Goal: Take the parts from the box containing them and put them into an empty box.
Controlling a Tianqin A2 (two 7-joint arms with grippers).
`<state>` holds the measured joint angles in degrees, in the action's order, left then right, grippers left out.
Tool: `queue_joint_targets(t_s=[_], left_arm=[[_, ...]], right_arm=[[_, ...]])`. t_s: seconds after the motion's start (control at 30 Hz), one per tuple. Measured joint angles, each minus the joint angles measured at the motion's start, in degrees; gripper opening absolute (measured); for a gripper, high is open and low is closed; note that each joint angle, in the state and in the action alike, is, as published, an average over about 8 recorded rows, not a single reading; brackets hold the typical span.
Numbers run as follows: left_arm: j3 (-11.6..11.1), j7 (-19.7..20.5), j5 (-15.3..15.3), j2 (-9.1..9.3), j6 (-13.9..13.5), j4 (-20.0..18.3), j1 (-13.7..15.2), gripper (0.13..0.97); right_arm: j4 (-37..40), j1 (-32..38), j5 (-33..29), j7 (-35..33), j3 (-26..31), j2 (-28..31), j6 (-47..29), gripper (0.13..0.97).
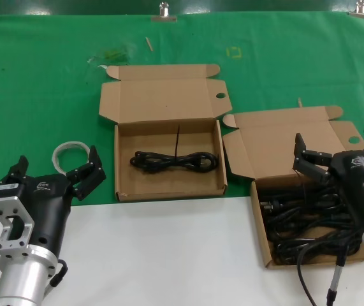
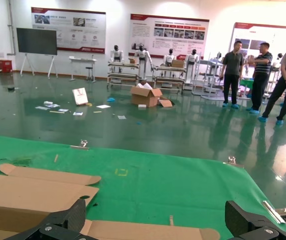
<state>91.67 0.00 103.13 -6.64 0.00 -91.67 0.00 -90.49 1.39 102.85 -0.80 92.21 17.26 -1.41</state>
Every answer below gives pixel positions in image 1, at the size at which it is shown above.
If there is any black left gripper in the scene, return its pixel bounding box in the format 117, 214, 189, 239
0, 145, 106, 256

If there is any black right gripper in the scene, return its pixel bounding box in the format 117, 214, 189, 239
293, 122, 364, 237

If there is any black power cable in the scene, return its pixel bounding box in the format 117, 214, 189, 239
129, 124, 220, 175

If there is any open cardboard box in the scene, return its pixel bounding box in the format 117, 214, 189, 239
98, 62, 233, 202
222, 105, 364, 270

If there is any clear tape roll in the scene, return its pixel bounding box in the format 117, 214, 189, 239
52, 140, 92, 175

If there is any green table cloth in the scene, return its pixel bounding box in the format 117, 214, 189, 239
0, 11, 364, 213

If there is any clear plastic wrapper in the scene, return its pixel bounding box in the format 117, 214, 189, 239
86, 43, 135, 69

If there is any silver binder clip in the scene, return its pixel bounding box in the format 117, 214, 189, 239
151, 1, 178, 22
349, 0, 364, 19

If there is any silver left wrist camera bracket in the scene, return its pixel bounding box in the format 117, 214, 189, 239
0, 196, 35, 258

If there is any pile of black power cables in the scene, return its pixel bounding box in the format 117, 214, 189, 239
259, 183, 363, 265

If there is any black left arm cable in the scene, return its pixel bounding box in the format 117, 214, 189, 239
49, 258, 69, 296

